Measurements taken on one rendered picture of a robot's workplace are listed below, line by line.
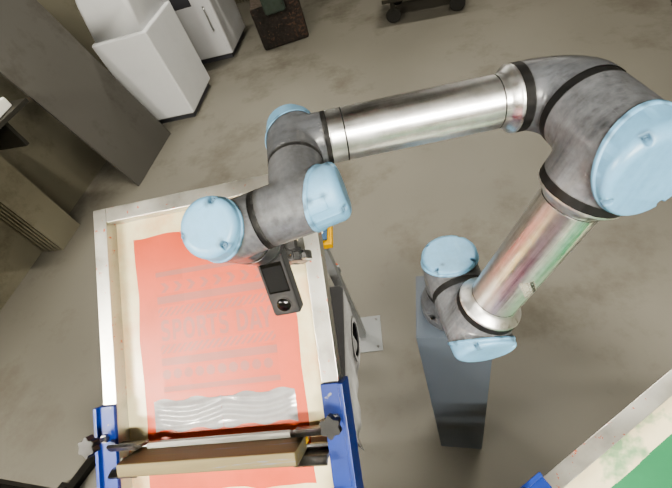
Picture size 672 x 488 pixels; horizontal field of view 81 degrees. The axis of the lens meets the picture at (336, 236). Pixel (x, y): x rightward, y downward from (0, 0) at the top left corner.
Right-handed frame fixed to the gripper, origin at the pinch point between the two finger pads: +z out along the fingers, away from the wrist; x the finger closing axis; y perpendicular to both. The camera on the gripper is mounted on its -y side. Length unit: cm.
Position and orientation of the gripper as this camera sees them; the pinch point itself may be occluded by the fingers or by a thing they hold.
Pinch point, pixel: (299, 262)
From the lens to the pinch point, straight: 78.5
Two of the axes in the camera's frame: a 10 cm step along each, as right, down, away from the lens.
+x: -9.7, 1.7, 1.8
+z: 2.1, 1.2, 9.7
